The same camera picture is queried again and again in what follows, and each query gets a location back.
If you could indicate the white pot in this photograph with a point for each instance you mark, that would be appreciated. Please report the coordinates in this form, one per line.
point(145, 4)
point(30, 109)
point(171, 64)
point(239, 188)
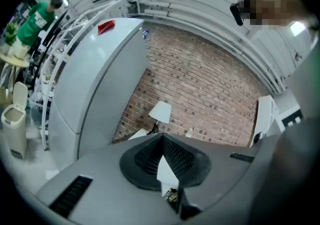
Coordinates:
point(20, 50)

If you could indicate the black monitor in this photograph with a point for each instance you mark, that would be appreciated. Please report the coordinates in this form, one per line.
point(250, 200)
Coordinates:
point(53, 32)

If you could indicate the person's face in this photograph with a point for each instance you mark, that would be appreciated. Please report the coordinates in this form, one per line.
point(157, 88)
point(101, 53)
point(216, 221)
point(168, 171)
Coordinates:
point(272, 6)

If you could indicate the green potted plant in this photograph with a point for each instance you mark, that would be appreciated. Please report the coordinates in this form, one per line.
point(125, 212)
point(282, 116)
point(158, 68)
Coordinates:
point(11, 34)

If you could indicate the cream pedal trash bin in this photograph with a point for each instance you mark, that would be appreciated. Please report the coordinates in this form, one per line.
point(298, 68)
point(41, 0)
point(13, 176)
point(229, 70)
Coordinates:
point(16, 129)

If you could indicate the white shade table lamp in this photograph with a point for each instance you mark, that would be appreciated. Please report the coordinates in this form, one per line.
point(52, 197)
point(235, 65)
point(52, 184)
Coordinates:
point(161, 111)

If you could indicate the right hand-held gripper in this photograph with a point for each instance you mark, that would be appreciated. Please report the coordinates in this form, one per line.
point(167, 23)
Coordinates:
point(268, 119)

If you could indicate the red sticker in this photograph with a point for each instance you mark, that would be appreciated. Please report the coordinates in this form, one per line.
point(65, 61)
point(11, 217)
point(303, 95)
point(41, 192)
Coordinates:
point(106, 27)

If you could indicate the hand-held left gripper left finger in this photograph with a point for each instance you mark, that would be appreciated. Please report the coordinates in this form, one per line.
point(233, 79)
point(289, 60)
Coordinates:
point(105, 189)

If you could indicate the round wooden side table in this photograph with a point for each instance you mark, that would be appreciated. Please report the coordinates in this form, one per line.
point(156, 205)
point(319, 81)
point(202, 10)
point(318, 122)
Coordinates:
point(15, 61)

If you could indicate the grey refrigerator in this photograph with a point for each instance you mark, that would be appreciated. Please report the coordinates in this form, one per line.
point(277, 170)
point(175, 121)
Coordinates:
point(95, 76)

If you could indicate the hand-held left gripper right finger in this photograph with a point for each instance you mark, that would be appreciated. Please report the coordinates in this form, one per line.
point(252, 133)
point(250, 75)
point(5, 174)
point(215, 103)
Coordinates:
point(220, 176)

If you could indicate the black head camera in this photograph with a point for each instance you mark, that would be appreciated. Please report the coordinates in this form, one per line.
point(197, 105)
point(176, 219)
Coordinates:
point(237, 14)

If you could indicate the small blue capped bottle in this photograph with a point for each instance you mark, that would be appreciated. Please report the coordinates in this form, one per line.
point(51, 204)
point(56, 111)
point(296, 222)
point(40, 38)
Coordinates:
point(145, 34)

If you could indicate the clear plastic water bottle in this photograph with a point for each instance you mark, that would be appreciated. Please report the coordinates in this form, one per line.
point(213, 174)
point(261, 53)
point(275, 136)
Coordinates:
point(191, 132)

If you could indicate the white metal shelf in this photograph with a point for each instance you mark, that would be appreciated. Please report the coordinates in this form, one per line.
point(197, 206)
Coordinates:
point(44, 131)

